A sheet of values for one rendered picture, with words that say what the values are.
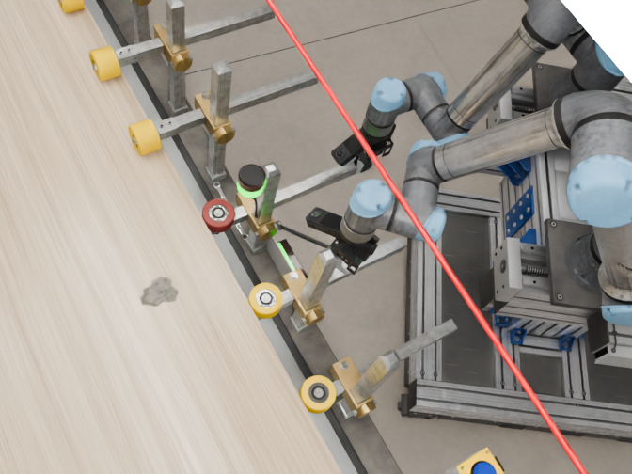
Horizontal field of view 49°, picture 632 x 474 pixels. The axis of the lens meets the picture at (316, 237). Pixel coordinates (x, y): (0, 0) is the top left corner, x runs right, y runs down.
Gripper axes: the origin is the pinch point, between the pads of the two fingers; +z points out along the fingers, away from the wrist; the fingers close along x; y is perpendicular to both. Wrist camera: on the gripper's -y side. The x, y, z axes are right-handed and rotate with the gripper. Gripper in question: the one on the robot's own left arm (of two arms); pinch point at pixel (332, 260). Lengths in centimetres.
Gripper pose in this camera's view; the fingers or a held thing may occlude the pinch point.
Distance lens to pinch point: 165.3
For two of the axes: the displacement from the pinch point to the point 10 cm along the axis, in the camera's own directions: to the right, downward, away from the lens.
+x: 6.4, -6.4, 4.3
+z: -1.6, 4.4, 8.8
